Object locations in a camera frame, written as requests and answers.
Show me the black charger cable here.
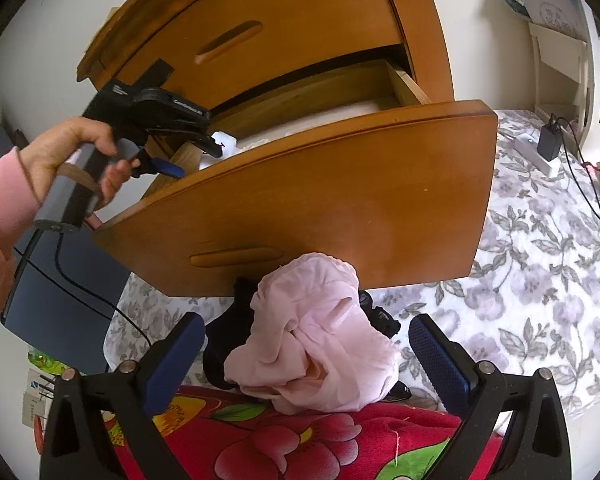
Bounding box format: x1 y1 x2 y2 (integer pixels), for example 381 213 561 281
549 114 600 242

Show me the person's left hand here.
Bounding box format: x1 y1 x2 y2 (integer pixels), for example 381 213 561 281
16 115 144 213

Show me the brown elastic band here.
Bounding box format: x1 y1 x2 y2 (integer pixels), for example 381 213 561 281
56 161 104 197

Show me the closed wooden drawer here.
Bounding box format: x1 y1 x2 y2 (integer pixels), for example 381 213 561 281
99 0 407 112

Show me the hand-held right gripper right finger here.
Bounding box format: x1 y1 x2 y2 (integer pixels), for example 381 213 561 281
409 314 578 480

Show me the white booklet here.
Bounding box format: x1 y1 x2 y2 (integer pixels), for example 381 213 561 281
519 0 589 42

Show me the white plastic basket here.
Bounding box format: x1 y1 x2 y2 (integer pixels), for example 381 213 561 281
526 19 589 132

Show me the pink underwear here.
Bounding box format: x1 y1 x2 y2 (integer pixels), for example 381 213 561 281
222 252 404 417

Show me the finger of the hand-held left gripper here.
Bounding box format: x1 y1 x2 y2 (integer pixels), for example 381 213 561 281
191 129 227 159
136 151 187 182

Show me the white power strip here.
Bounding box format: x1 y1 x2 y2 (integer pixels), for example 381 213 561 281
511 131 562 179

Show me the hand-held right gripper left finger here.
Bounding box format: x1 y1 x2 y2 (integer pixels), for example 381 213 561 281
40 311 207 480

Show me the green printed carton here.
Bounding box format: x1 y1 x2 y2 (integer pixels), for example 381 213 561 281
21 346 64 442

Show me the white red-printed garment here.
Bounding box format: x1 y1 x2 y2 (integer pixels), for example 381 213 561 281
199 129 239 167

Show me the wooden nightstand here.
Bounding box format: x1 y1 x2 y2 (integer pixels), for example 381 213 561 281
75 0 457 197

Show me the black lace underwear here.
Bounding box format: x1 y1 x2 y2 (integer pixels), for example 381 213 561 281
201 276 409 407

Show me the black charger adapter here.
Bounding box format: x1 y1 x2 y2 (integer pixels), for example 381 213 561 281
536 114 564 162

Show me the red floral blanket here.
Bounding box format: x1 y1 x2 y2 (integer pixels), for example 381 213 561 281
102 384 507 480

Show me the dark grey cabinet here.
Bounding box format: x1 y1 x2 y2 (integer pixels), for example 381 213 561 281
0 101 132 357

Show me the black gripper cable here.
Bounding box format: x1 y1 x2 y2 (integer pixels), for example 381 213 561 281
11 231 157 350

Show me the wooden drawer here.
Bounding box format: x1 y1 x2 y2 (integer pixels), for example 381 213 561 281
99 0 407 112
92 57 499 299

